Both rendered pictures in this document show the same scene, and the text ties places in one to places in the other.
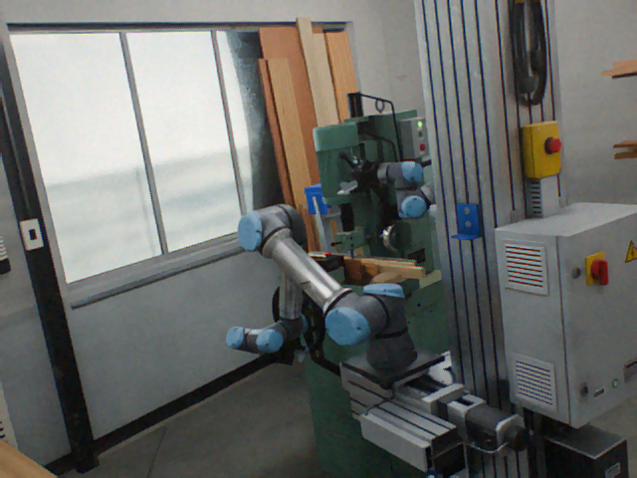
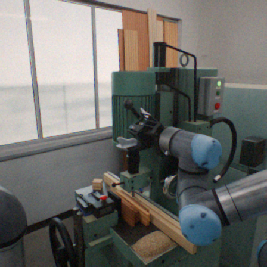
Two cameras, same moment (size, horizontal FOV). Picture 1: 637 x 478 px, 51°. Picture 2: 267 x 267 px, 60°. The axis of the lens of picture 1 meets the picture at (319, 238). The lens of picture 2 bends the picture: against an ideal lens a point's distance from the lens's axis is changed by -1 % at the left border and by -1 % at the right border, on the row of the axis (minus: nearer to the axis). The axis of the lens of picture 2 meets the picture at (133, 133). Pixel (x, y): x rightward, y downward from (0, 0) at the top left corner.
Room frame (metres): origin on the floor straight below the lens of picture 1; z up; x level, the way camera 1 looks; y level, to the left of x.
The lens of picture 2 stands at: (1.72, -0.24, 1.50)
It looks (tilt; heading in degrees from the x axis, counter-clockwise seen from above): 15 degrees down; 7
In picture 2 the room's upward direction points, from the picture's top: straight up
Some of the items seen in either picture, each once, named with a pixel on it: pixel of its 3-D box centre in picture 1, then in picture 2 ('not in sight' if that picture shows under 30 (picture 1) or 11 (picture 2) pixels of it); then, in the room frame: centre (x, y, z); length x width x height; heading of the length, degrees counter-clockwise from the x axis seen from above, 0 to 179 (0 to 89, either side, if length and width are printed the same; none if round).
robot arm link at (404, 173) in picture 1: (405, 173); (195, 150); (2.27, -0.33, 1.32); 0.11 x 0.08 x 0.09; 43
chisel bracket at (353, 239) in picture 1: (353, 240); (137, 180); (2.67, -0.14, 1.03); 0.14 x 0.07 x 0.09; 133
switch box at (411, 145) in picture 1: (414, 137); (211, 95); (2.77, -0.46, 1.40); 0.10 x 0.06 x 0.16; 133
